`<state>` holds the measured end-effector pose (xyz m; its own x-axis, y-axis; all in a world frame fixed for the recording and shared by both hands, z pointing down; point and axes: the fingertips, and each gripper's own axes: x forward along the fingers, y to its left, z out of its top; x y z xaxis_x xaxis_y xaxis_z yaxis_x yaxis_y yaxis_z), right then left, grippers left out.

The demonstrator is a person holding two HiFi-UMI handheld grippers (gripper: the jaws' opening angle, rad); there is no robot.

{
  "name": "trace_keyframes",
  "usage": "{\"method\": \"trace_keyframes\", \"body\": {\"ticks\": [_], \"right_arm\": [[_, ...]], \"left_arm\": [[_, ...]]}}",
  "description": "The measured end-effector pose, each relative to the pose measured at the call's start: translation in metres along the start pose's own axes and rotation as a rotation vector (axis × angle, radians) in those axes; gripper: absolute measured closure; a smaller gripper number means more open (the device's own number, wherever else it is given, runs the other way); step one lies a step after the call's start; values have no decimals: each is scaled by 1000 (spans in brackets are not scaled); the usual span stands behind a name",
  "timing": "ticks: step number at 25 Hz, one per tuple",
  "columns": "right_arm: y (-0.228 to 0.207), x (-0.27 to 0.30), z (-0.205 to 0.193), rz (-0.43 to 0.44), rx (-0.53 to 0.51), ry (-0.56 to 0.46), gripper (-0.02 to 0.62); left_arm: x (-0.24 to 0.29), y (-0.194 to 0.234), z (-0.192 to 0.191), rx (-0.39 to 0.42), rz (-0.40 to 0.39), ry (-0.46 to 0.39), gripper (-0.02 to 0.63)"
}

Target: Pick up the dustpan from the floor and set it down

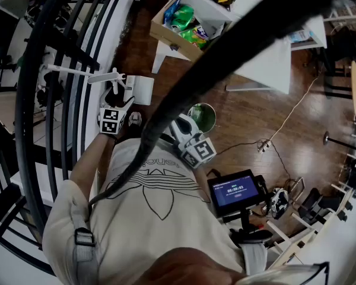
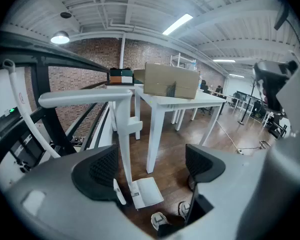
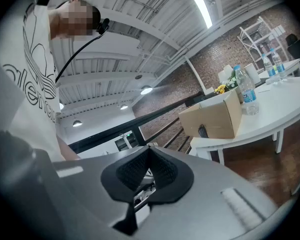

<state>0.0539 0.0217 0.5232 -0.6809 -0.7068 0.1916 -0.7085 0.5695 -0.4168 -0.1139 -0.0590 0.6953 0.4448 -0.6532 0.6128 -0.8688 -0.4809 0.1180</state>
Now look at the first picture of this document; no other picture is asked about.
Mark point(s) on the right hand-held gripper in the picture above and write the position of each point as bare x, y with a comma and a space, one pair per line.
195, 150

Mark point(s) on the person's glasses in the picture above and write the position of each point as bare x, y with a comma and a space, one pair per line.
287, 273

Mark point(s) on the blue snack packet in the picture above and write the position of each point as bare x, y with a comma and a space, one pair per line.
171, 9

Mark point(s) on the green chip bag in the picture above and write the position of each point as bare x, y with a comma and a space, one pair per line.
195, 35

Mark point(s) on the thin white pole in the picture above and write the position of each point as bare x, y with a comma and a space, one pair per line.
66, 70

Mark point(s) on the blue and white packet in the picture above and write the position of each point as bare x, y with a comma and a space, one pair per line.
299, 36

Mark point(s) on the black lamp stand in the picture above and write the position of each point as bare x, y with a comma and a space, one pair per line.
327, 137

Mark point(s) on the large white table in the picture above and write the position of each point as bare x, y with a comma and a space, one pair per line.
264, 67

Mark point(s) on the black screen on stand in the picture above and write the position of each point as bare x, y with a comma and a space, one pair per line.
235, 190

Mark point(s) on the small white table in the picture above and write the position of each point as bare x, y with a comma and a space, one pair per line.
316, 30

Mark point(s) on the dark wooden floor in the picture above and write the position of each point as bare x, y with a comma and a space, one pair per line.
249, 120

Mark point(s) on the white dustpan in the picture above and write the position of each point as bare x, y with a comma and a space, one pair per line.
144, 91

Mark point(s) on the cardboard box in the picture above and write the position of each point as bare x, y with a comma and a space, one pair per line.
169, 37

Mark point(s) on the black stair railing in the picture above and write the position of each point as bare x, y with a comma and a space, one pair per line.
32, 105

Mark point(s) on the white and black headset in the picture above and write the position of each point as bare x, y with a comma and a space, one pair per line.
277, 202

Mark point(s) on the white power strip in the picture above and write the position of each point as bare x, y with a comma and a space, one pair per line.
264, 146

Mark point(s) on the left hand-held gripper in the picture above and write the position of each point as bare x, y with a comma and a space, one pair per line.
109, 121

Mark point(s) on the person's grey shoe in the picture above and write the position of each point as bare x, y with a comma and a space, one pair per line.
134, 119

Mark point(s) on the black floor box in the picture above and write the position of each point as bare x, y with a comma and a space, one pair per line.
316, 206

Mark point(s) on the white frame rack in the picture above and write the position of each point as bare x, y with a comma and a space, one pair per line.
311, 233

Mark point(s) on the person's beige shirt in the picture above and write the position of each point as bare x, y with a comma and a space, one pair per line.
154, 212

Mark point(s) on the person's left forearm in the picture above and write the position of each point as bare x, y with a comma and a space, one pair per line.
87, 162

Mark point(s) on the metal bin with green bag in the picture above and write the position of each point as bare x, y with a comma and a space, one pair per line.
203, 116

